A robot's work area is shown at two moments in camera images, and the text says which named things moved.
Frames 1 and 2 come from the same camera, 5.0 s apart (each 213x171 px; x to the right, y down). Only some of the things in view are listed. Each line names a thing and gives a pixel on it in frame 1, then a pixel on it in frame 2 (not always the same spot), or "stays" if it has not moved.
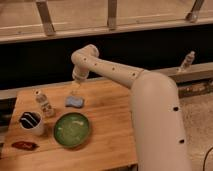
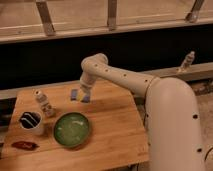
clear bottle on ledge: (188, 60) stays
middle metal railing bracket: (112, 15) stays
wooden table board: (76, 126) stays
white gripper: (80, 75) → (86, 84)
